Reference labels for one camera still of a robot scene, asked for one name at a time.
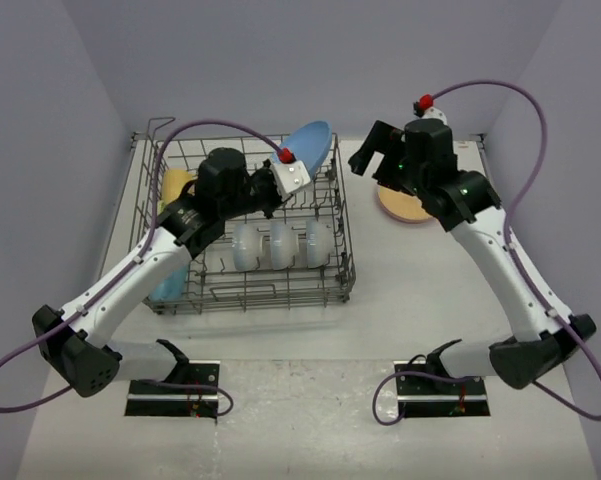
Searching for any grey wire dish rack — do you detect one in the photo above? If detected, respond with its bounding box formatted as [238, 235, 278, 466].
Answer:
[129, 117, 356, 314]

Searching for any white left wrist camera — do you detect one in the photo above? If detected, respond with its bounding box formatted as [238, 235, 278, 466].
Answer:
[270, 160, 312, 200]

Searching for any yellow-green plastic cup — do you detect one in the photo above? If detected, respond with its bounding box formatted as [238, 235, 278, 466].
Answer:
[152, 200, 166, 225]

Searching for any blue plastic cup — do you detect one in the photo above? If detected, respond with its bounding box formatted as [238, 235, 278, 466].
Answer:
[148, 267, 189, 302]

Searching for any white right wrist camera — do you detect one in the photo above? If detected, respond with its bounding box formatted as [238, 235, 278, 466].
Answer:
[413, 99, 448, 125]

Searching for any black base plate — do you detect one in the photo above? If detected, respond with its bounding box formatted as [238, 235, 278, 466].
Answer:
[124, 360, 221, 419]
[395, 374, 491, 419]

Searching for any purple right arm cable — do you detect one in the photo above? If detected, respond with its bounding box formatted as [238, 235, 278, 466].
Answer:
[371, 79, 601, 426]

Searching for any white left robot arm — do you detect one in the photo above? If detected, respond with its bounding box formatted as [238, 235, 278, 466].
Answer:
[32, 121, 332, 397]

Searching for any white ceramic bowl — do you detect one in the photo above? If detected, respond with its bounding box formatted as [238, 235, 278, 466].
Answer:
[270, 221, 299, 270]
[306, 219, 333, 269]
[232, 224, 264, 272]

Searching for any orange plastic plate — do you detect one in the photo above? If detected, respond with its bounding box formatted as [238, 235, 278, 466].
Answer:
[377, 186, 433, 224]

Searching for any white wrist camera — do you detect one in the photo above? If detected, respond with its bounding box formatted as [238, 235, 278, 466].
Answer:
[413, 99, 448, 125]
[270, 160, 312, 200]

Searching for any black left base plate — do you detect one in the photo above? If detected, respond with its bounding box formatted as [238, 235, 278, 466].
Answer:
[124, 360, 221, 419]

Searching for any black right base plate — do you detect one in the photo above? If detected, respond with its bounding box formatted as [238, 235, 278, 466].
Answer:
[395, 374, 491, 419]

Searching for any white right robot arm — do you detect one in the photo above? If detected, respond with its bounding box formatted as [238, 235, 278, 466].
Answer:
[349, 118, 596, 393]

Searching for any yellow ceramic mug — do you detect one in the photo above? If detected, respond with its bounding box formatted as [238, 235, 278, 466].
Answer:
[161, 168, 195, 205]

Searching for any blue plastic plate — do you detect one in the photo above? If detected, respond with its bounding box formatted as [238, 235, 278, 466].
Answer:
[280, 120, 332, 179]

